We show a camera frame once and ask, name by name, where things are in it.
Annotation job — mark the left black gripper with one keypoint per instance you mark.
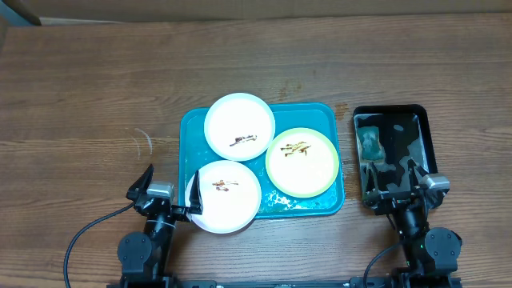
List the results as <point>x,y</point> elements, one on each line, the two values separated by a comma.
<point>194,199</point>

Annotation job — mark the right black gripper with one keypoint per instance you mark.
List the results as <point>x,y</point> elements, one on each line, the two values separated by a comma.
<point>394,199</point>

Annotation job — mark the yellow green scrub sponge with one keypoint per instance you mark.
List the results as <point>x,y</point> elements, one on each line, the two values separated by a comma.
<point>371,149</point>

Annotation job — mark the white plate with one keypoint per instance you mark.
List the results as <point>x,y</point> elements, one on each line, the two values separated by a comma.
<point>231,196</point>
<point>239,127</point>

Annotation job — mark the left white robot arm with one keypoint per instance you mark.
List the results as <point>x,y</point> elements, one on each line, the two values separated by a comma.
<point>143,254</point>

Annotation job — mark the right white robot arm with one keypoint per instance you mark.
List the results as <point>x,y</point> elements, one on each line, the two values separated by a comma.
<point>430,252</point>

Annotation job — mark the black soapy water tray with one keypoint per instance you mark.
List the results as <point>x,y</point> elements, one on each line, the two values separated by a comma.
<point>404,133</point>

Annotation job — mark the teal plastic tray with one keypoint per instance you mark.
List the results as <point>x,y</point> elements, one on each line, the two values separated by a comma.
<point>194,153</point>

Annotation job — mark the yellow-green rimmed plate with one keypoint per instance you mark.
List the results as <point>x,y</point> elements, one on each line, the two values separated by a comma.
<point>302,162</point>

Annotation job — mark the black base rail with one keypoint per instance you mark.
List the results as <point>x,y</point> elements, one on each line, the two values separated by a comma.
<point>354,282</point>

